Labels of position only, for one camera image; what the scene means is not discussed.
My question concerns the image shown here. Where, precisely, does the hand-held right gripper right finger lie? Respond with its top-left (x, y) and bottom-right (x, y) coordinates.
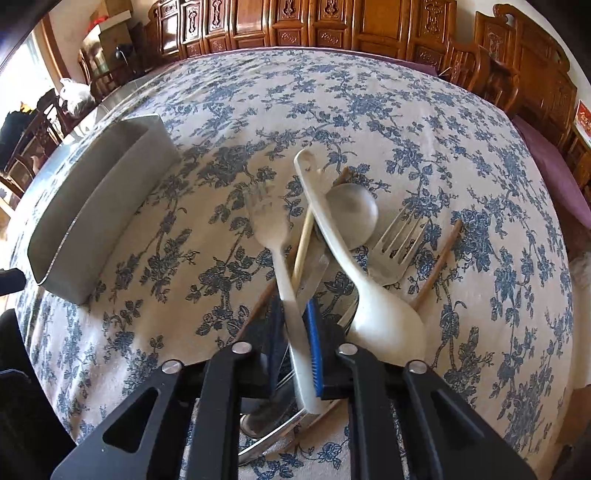
top-left (305, 296), bottom-right (539, 480)

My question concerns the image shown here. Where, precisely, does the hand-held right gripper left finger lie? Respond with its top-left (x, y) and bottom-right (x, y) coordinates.
top-left (50, 298), bottom-right (289, 480)

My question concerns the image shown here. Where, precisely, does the white plastic fork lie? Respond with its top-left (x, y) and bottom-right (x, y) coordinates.
top-left (245, 184), bottom-right (329, 415)

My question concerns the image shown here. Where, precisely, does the metal fork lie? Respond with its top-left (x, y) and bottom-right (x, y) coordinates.
top-left (367, 204), bottom-right (430, 288)

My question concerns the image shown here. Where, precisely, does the metal spoon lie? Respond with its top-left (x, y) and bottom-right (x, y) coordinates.
top-left (294, 184), bottom-right (379, 308)
top-left (238, 360), bottom-right (352, 466)

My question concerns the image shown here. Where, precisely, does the grey utensil tray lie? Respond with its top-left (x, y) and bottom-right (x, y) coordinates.
top-left (27, 113), bottom-right (183, 306)

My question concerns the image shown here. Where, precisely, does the blue floral tablecloth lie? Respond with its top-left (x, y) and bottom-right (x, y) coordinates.
top-left (9, 48), bottom-right (575, 480)

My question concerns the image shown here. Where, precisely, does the short purple seat cushion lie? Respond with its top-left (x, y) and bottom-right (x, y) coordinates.
top-left (510, 115), bottom-right (591, 232)

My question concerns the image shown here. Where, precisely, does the long purple seat cushion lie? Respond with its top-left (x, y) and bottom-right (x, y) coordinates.
top-left (256, 44), bottom-right (439, 77)

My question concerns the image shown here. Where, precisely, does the wooden chair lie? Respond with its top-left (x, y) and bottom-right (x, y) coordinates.
top-left (0, 89), bottom-right (69, 195)

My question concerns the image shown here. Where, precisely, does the white plastic bag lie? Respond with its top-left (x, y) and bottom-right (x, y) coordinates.
top-left (58, 77), bottom-right (96, 116)

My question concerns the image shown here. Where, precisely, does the long carved wooden sofa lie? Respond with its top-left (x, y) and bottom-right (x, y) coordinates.
top-left (141, 0), bottom-right (490, 80)

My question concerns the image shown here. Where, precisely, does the wooden side table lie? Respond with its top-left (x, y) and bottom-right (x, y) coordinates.
top-left (560, 124), bottom-right (591, 191)

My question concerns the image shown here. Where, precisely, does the cardboard box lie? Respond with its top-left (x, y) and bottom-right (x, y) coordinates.
top-left (82, 0), bottom-right (134, 58)

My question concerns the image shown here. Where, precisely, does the red desk calendar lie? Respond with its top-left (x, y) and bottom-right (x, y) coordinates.
top-left (573, 98), bottom-right (591, 140)

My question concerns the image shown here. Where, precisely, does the short carved wooden sofa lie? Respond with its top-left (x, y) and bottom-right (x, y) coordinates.
top-left (475, 4), bottom-right (580, 153)

